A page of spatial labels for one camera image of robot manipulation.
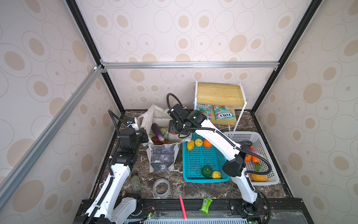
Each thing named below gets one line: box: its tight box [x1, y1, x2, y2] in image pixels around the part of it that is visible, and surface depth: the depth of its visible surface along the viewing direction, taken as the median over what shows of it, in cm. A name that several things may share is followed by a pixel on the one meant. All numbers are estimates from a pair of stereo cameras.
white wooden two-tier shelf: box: [193, 80, 248, 132], surface depth 86 cm
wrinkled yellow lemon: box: [186, 140, 195, 151], surface depth 96 cm
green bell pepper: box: [201, 165, 214, 178], surface depth 83 cm
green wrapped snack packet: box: [199, 197, 214, 217], surface depth 75 cm
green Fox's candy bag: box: [213, 104, 236, 121], surface depth 96 cm
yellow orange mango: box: [251, 173, 269, 182], surface depth 81 cm
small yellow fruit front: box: [212, 170, 222, 180], surface depth 82 cm
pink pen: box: [179, 194, 188, 220], surface depth 74 cm
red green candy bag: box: [196, 103, 214, 120], surface depth 97 cm
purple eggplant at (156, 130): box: [151, 122, 165, 142], surface depth 93 cm
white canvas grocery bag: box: [137, 104, 193, 173], surface depth 79 cm
